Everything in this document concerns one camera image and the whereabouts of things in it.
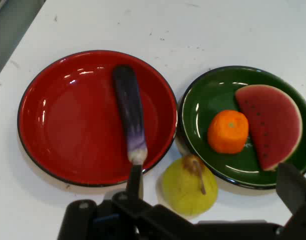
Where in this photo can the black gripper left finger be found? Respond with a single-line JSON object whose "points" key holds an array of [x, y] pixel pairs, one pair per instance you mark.
{"points": [[132, 215]]}

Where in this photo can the red enamel plate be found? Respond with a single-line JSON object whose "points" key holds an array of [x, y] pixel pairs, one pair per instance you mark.
{"points": [[75, 120]]}

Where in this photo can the orange toy tangerine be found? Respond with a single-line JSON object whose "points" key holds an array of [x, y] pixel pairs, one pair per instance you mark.
{"points": [[227, 132]]}

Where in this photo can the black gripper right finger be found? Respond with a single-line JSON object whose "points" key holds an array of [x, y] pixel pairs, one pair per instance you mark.
{"points": [[296, 190]]}

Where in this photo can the green enamel plate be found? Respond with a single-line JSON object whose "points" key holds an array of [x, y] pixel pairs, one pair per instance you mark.
{"points": [[212, 97]]}

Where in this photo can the yellow-green toy pear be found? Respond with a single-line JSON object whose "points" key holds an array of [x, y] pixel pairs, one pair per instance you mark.
{"points": [[187, 192]]}

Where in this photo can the toy watermelon slice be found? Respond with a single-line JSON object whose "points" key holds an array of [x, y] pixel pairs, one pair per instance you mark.
{"points": [[272, 125]]}

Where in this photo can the purple toy eggplant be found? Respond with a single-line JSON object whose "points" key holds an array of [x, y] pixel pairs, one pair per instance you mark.
{"points": [[129, 105]]}

